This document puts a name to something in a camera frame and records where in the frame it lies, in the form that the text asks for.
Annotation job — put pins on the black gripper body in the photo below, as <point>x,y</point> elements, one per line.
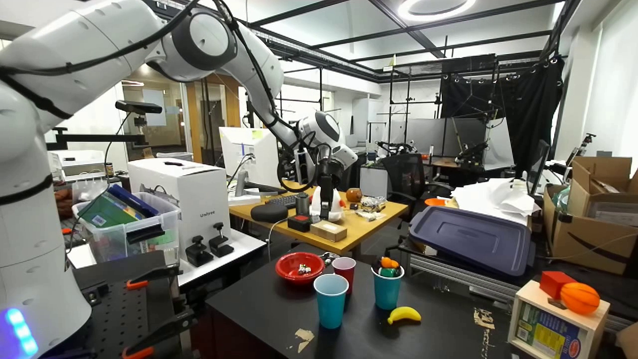
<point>327,171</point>

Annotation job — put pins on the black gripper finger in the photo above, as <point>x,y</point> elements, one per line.
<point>321,209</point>
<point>331,211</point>

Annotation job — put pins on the sweets pile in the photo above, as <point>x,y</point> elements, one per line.
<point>301,269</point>

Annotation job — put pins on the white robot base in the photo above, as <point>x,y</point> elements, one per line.
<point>40,299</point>

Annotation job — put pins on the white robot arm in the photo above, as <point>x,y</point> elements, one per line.
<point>54,70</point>

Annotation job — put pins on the red paper cup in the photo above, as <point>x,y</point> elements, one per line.
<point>345,265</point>

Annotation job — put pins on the empty blue cup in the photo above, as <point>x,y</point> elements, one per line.
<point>331,291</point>

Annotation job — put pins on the blue cup with toys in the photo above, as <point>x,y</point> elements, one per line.
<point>386,275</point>

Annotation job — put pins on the yellow wooden desk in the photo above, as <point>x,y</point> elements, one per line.
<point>355,227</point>

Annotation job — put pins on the white plush chicken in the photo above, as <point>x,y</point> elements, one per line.
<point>313,203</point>

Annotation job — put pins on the tan flat box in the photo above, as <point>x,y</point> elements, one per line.
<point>327,229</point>

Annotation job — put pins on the black box red label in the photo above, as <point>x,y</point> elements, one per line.
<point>299,221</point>

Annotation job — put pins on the red plastic bowl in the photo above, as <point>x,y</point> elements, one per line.
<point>285,263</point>

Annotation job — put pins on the computer monitor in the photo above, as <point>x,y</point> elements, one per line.
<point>249,159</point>

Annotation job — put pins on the orange bowl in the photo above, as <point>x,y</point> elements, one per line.
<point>434,201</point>

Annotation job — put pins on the white cardboard box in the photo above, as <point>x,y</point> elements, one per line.
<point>195,187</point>

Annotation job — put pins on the yellow toy banana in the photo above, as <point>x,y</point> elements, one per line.
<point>402,313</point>

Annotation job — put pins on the blue plastic bin lid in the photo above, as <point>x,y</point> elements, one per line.
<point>476,237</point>

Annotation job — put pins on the clear storage bin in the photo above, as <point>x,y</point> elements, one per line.
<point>123,223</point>

